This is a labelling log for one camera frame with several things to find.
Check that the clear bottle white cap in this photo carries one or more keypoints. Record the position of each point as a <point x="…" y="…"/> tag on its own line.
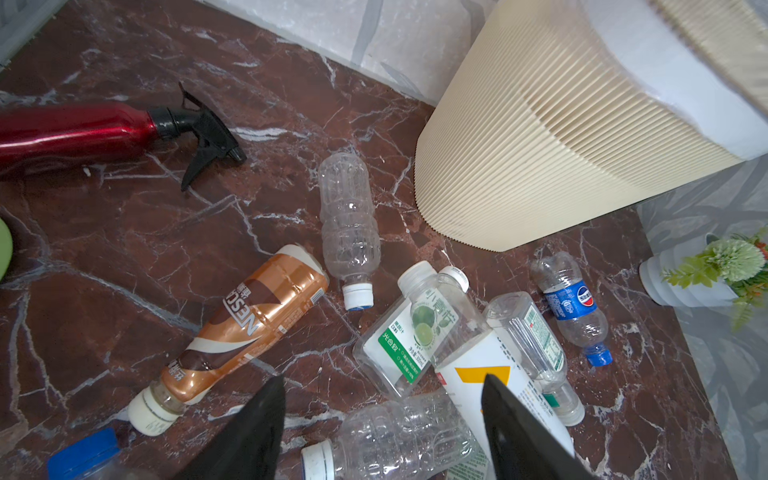
<point x="350" y="236"/>

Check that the lime drink square bottle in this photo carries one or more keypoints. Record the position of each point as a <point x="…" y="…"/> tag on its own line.
<point x="431" y="323"/>

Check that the brown Nescafe bottle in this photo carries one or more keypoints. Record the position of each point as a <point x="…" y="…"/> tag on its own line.
<point x="252" y="318"/>

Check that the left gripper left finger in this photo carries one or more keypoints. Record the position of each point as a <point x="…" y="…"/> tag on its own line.
<point x="248" y="447"/>

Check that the cream ribbed waste bin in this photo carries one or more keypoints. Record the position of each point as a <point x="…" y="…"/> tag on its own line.
<point x="542" y="129"/>

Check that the potted artificial flower plant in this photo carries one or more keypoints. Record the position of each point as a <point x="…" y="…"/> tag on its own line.
<point x="711" y="272"/>

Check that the Pepsi label water bottle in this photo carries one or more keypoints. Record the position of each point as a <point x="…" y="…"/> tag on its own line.
<point x="573" y="305"/>

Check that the clear crushed bottle lying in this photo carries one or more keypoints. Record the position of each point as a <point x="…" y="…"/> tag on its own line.
<point x="414" y="438"/>

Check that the green scraper wooden handle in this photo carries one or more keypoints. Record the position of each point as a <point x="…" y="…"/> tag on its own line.
<point x="6" y="248"/>

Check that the clear square bottle green label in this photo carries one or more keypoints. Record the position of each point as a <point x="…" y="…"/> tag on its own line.
<point x="517" y="320"/>

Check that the white bin liner bag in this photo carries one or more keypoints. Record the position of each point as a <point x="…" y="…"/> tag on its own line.
<point x="668" y="70"/>

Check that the blue cap water bottle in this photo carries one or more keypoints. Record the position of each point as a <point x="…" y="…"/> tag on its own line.
<point x="94" y="457"/>

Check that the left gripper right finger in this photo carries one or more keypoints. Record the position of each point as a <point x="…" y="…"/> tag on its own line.
<point x="520" y="446"/>

